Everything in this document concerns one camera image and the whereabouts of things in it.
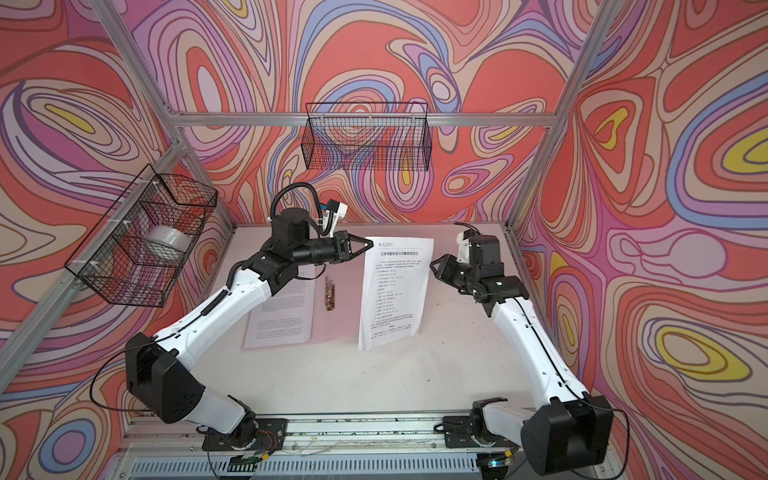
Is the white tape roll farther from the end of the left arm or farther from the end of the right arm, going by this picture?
the end of the right arm

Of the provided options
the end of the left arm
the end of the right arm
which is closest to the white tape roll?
the end of the left arm

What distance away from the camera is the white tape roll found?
0.72 metres
